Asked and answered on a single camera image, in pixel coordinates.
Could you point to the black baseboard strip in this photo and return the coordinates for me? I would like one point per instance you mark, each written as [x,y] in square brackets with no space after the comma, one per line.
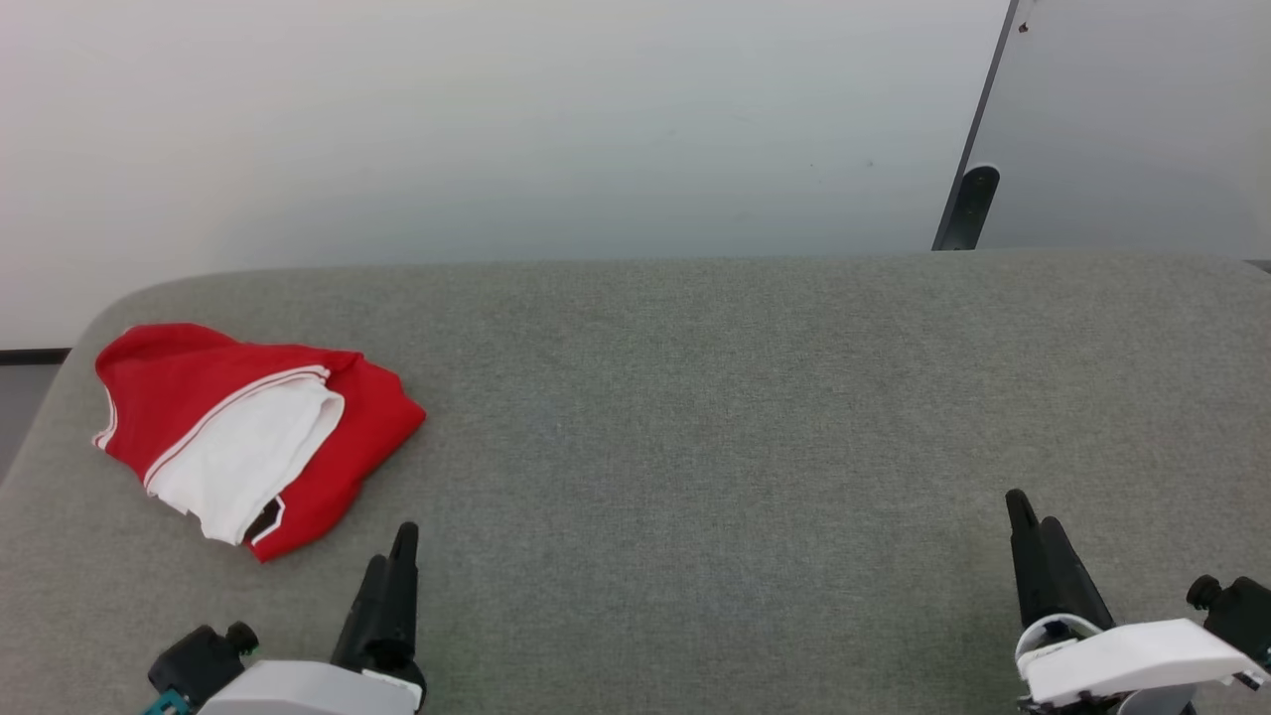
[30,356]

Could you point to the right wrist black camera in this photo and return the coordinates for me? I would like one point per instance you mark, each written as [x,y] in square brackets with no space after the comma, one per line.
[1241,611]

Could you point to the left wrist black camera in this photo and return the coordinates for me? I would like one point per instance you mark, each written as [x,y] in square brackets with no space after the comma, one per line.
[199,655]

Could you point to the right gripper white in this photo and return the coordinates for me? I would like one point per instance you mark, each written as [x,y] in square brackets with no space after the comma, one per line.
[1132,660]

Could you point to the black rounded post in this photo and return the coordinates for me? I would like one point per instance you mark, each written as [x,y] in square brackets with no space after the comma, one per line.
[978,204]

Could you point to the red and white jersey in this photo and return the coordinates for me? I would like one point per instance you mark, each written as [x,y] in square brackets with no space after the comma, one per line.
[199,387]

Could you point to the wrist black camera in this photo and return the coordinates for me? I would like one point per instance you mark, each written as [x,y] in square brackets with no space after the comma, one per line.
[199,655]
[1241,611]

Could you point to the dark metal partition frame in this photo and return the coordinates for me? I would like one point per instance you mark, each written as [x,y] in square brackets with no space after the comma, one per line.
[978,109]

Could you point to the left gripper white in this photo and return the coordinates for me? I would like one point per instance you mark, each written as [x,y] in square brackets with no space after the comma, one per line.
[298,690]

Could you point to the left wrist teal connector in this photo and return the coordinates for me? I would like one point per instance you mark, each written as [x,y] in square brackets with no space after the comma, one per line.
[164,705]

